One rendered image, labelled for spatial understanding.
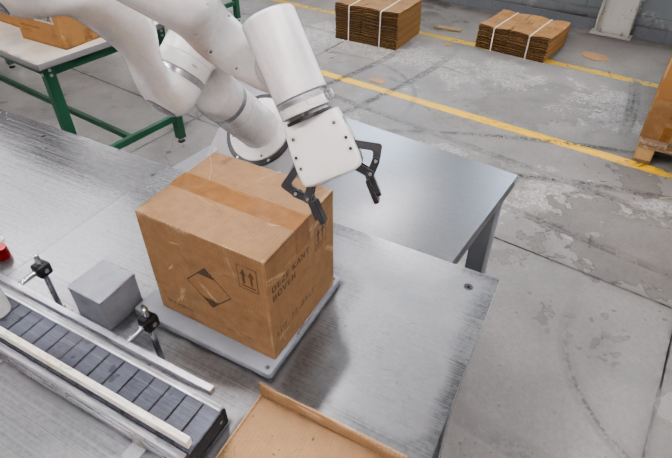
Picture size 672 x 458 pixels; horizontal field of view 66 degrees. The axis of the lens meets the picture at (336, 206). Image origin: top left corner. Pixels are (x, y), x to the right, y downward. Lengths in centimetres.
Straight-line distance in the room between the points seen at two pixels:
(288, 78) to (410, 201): 80
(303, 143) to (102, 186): 99
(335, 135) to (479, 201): 82
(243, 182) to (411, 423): 56
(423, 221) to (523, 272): 122
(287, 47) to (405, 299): 67
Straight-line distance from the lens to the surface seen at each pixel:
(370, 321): 116
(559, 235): 286
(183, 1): 77
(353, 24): 495
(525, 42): 485
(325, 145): 78
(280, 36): 77
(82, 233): 152
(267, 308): 96
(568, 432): 212
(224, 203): 101
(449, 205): 150
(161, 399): 104
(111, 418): 106
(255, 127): 139
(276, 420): 103
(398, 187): 154
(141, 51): 111
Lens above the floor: 173
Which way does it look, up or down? 38 degrees down
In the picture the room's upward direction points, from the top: straight up
